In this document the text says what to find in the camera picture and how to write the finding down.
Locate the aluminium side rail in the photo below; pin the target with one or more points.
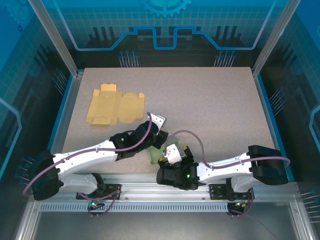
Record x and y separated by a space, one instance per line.
73 92

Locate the aluminium mounting rail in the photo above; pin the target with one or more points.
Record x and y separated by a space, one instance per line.
140 187

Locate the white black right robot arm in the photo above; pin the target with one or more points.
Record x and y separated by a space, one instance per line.
225 170

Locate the green paper box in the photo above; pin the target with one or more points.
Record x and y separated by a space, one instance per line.
155 156

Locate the yellow paper box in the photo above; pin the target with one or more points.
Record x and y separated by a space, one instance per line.
112 107

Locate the blue side strip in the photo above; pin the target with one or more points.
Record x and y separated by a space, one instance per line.
272 125

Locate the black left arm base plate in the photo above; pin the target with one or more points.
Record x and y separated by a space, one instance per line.
115 187

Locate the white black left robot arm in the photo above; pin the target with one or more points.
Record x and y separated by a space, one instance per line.
82 160

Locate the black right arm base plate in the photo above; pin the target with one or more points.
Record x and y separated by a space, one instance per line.
217 191

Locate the grey metal shelf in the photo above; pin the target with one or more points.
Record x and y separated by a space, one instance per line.
162 227

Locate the aluminium frame post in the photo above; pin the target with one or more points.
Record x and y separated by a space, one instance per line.
274 37
58 37

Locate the small LED connector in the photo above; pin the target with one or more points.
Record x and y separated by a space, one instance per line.
241 205
94 204

